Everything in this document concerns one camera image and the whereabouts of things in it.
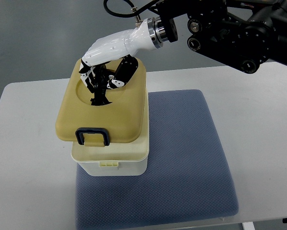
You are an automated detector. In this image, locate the blue padded mat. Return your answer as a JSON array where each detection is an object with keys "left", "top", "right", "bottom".
[{"left": 75, "top": 90, "right": 239, "bottom": 230}]

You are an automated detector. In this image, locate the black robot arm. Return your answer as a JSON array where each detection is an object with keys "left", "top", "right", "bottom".
[{"left": 155, "top": 0, "right": 287, "bottom": 74}]

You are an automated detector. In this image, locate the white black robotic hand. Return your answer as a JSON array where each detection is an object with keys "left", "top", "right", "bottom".
[{"left": 79, "top": 18, "right": 166, "bottom": 93}]

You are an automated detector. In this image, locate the yellow storage box lid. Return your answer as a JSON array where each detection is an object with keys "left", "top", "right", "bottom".
[{"left": 55, "top": 59, "right": 146, "bottom": 147}]

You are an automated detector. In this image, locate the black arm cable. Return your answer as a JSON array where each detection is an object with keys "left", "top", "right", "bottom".
[{"left": 103, "top": 0, "right": 158, "bottom": 23}]

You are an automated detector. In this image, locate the white table leg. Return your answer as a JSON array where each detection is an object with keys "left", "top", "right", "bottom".
[{"left": 242, "top": 222, "right": 255, "bottom": 230}]

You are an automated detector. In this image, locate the white storage box base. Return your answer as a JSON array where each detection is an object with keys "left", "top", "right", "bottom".
[{"left": 71, "top": 93, "right": 149, "bottom": 176}]

